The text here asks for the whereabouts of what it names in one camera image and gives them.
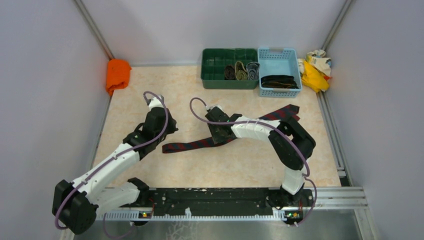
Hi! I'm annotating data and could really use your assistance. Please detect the red navy striped tie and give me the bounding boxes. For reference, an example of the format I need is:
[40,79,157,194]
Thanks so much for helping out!
[162,104,300,154]

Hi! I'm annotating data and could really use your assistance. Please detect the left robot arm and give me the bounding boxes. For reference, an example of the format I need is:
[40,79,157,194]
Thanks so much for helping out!
[52,105,178,235]

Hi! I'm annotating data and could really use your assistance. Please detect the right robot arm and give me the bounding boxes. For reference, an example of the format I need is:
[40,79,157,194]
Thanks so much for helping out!
[205,106,316,206]

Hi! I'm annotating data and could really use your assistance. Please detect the orange folded cloth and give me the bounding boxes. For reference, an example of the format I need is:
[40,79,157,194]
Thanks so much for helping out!
[105,59,132,96]

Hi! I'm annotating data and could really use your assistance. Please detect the dark brown rolled tie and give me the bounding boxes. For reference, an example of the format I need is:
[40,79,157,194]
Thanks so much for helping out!
[224,64,236,80]

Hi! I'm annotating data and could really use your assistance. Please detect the olive rolled tie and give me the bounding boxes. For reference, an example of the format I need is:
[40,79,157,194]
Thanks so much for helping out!
[234,61,248,81]

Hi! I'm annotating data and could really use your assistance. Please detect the green compartment organizer tray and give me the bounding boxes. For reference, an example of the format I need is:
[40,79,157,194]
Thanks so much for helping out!
[200,48,259,90]

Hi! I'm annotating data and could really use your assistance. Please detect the grey rolled tie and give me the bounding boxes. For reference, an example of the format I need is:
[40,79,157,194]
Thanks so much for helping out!
[246,61,260,81]

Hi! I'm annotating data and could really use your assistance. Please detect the black tie in basket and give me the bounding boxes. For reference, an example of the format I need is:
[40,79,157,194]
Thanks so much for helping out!
[260,75,299,89]

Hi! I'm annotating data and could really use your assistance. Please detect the light blue plastic basket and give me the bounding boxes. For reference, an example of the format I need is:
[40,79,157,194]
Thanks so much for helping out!
[257,47,303,98]

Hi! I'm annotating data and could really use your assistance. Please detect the yellow crumpled cloth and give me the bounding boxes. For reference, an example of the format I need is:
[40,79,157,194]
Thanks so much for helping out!
[301,60,330,93]

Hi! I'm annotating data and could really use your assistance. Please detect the white patterned crumpled cloth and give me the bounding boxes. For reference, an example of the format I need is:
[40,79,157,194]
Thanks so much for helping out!
[297,49,332,77]

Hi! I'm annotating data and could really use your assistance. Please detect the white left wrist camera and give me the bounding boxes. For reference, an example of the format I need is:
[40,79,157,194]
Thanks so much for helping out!
[146,95,164,111]

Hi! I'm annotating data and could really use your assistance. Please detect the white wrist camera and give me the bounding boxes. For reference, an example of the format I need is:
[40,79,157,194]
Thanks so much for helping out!
[146,95,164,111]
[206,104,223,113]

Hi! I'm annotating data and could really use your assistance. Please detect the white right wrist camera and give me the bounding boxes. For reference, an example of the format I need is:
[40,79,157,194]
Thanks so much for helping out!
[206,104,223,113]

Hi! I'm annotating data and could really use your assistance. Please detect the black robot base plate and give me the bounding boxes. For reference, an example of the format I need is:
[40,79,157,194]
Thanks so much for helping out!
[127,187,314,217]

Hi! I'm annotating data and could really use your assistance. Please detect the white slotted cable duct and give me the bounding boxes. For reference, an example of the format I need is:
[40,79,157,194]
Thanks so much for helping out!
[96,210,287,222]

